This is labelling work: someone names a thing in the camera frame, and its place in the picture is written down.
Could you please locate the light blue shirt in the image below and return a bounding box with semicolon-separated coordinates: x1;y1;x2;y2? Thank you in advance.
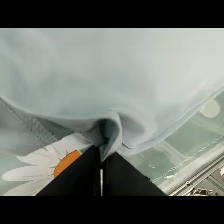
0;28;224;162

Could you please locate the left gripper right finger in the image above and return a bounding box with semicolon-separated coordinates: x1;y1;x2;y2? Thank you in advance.
101;151;168;197

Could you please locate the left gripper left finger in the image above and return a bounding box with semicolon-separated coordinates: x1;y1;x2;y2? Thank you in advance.
35;144;102;197

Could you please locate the silver frame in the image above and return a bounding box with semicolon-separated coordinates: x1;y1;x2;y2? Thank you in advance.
167;154;224;197

